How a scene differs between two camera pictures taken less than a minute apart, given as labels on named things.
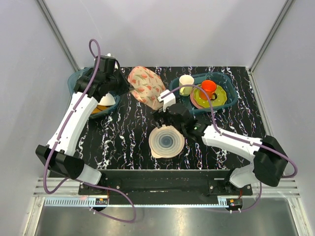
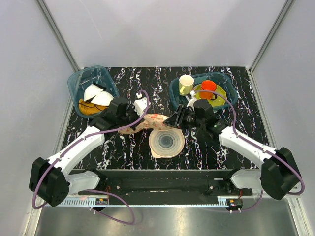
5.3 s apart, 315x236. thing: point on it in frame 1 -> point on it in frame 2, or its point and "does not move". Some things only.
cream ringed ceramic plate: [166, 142] does not move
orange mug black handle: [209, 87] does not move
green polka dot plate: [221, 98] does not move
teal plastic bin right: [221, 78] does not move
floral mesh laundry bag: [147, 87] -> [154, 121]
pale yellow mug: [186, 79] does not move
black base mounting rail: [166, 187] does not move
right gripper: [158, 115] -> [177, 119]
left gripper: [126, 86] -> [132, 108]
